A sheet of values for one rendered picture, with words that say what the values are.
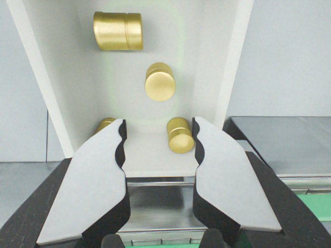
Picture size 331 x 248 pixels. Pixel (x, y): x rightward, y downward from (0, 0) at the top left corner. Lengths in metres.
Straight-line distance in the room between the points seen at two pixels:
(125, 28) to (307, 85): 0.27
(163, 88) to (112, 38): 0.07
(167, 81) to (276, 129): 0.18
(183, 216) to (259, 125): 0.17
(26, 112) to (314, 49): 0.42
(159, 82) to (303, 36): 0.20
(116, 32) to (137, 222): 0.22
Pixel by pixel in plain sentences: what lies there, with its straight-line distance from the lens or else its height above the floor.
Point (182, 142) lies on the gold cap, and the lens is 0.22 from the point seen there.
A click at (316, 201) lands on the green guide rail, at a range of 0.23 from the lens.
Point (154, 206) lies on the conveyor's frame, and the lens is 0.26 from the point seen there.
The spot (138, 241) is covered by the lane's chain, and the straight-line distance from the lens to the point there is 0.27.
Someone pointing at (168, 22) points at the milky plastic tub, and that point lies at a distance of 0.22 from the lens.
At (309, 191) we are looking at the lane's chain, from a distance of 0.24.
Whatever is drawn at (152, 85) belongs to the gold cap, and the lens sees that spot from 0.18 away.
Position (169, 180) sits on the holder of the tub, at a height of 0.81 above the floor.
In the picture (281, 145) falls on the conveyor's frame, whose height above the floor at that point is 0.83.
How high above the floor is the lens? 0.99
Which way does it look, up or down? 59 degrees down
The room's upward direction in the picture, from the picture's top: 175 degrees clockwise
